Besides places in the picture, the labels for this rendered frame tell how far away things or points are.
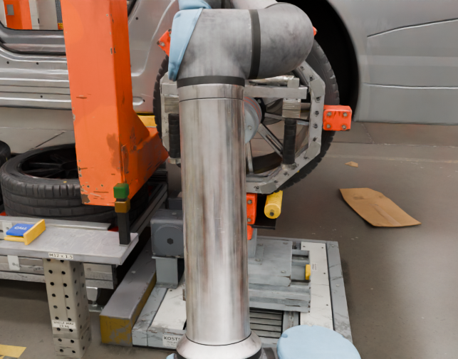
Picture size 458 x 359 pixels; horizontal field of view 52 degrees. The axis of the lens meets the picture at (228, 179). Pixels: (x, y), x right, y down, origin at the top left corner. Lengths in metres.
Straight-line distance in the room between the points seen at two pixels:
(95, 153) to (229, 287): 1.00
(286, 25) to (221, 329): 0.51
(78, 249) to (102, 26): 0.71
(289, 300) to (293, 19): 1.26
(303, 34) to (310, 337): 0.53
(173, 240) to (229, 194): 1.14
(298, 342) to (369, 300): 1.33
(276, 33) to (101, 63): 0.90
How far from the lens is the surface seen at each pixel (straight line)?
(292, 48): 0.82
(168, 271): 2.04
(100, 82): 1.62
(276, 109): 2.14
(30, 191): 2.10
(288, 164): 1.38
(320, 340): 0.91
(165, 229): 1.88
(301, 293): 1.91
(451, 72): 2.09
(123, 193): 1.52
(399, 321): 2.12
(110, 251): 1.58
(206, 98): 0.77
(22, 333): 2.08
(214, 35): 0.78
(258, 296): 1.88
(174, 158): 1.43
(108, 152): 1.67
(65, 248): 1.64
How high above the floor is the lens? 1.20
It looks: 20 degrees down
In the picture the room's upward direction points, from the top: 1 degrees clockwise
